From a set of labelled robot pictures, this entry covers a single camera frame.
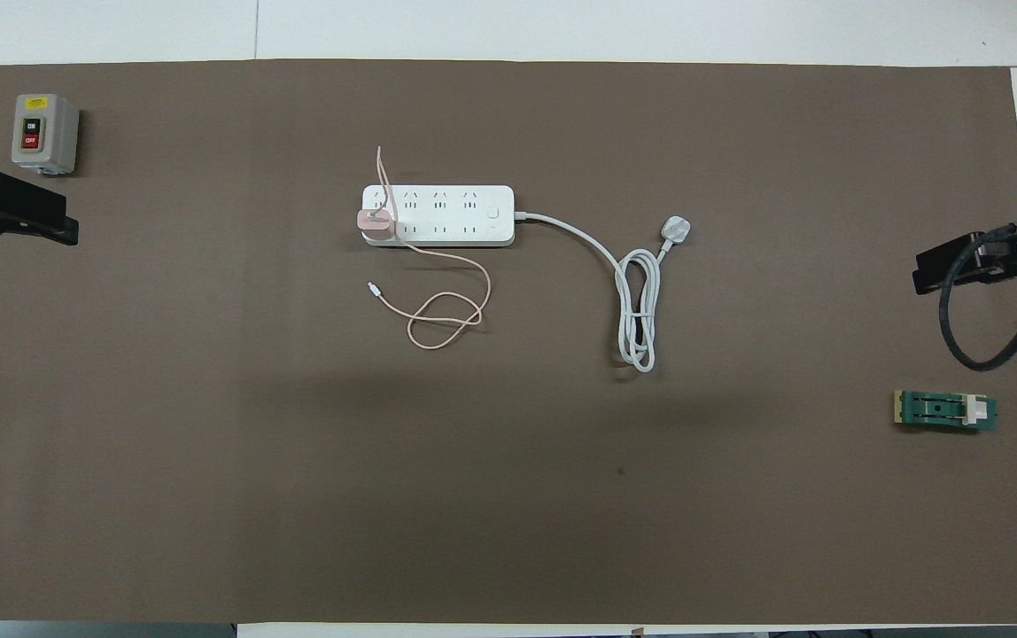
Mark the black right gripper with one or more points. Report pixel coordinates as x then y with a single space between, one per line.
1013 257

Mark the pink charger block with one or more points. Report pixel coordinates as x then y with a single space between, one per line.
374 223

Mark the white power strip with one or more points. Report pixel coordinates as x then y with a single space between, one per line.
455 215

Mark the brown table mat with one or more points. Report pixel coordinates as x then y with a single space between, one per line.
508 487

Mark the grey on-off switch box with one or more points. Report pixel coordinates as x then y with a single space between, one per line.
43 133

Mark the green knife switch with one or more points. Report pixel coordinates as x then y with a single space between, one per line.
934 410

